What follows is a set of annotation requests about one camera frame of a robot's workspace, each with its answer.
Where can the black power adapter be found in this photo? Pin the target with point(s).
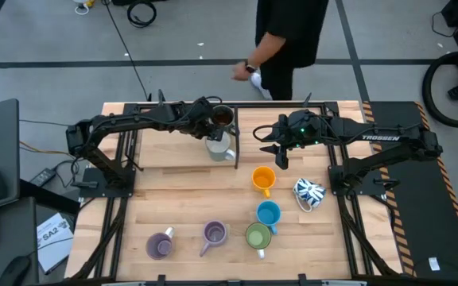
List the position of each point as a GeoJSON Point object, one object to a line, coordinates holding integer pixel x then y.
{"type": "Point", "coordinates": [43, 177]}

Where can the yellow mug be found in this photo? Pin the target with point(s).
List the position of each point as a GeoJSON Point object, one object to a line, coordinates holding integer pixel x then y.
{"type": "Point", "coordinates": [263, 180]}

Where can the black computer mouse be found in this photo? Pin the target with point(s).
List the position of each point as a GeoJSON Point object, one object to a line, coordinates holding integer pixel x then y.
{"type": "Point", "coordinates": [14, 272]}

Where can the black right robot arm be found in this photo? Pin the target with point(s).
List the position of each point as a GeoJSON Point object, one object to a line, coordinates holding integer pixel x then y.
{"type": "Point", "coordinates": [380, 137]}

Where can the black frame wooden shelf rack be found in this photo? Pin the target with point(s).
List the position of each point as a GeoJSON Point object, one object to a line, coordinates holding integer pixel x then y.
{"type": "Point", "coordinates": [173, 151]}

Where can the blue white patterned mug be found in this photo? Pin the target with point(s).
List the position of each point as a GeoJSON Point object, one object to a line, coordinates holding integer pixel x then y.
{"type": "Point", "coordinates": [311, 192]}

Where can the white SA2 booklet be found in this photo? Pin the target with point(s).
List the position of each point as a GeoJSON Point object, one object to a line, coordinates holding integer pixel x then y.
{"type": "Point", "coordinates": [54, 242]}

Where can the white label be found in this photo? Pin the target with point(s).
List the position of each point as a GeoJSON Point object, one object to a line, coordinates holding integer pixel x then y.
{"type": "Point", "coordinates": [434, 264]}

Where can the black hazard-striped floor mat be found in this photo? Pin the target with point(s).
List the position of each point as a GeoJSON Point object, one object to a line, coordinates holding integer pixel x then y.
{"type": "Point", "coordinates": [431, 222]}

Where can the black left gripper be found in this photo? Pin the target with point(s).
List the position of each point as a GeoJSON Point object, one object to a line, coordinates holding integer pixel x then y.
{"type": "Point", "coordinates": [198, 117]}

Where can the light blue mug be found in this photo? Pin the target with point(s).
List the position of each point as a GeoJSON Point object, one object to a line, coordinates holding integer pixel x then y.
{"type": "Point", "coordinates": [268, 215]}

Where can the person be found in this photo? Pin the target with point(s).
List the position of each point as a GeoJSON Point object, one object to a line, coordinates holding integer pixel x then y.
{"type": "Point", "coordinates": [292, 32]}

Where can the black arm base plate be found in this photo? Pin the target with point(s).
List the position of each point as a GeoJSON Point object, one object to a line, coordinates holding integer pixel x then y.
{"type": "Point", "coordinates": [105, 190]}
{"type": "Point", "coordinates": [366, 188]}

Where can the person's hand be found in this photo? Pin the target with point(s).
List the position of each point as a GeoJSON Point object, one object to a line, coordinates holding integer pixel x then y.
{"type": "Point", "coordinates": [240, 72]}

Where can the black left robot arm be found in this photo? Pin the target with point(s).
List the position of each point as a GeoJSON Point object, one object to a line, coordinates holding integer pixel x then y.
{"type": "Point", "coordinates": [133, 119]}

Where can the black wristwatch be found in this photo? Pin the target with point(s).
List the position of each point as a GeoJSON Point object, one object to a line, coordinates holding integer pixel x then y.
{"type": "Point", "coordinates": [251, 68]}

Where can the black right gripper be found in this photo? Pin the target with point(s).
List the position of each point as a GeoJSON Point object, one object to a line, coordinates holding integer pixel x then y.
{"type": "Point", "coordinates": [298, 131]}

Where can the black aluminium rig frame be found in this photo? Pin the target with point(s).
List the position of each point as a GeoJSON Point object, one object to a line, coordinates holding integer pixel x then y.
{"type": "Point", "coordinates": [292, 104]}

